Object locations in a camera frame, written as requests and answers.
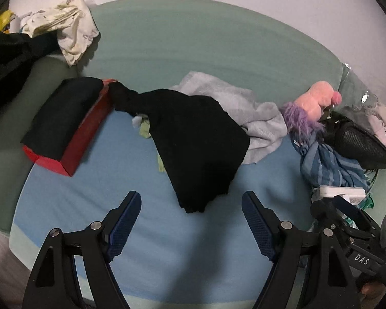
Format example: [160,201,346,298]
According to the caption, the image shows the small white cloth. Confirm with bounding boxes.
[131,114,148,130]

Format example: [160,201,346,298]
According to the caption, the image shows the yellow cloth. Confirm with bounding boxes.
[0,9,15,38]

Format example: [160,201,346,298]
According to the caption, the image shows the light grey garment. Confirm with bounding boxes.
[172,71,289,165]

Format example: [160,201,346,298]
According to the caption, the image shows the clear plastic wrap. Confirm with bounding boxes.
[339,61,384,114]

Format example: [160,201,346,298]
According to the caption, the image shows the pale pink cloth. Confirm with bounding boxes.
[363,101,386,159]

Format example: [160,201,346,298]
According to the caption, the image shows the red cardboard box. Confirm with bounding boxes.
[22,78,118,177]

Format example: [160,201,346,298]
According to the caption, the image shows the blue mat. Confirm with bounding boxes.
[9,102,316,305]

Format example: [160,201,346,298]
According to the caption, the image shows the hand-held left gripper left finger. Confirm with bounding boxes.
[22,191,142,309]

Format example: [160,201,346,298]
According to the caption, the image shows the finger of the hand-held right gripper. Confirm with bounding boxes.
[310,198,342,230]
[334,195,383,249]

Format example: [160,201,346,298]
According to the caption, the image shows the black garment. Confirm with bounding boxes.
[108,82,251,214]

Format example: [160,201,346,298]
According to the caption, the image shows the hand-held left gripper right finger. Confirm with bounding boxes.
[241,191,365,309]

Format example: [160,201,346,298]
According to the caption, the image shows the blue striped cloth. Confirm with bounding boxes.
[291,132,372,191]

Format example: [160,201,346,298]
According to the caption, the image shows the folded black cloth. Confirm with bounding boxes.
[21,77,105,162]

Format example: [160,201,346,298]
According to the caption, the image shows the pink plush toy purple hair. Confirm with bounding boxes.
[281,80,343,144]

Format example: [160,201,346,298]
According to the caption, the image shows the pale green bed sheet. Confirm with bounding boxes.
[0,0,386,309]

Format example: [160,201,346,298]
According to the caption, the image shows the light green cloth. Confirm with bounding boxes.
[138,118,166,173]

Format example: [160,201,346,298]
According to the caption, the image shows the person's right hand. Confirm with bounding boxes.
[357,280,386,302]

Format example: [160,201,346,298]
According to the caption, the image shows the black handbag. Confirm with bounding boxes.
[321,111,386,170]

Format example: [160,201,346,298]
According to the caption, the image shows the white flat box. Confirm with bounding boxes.
[311,185,367,207]

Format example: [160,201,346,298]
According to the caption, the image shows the white patterned cloth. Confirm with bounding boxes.
[19,0,100,67]

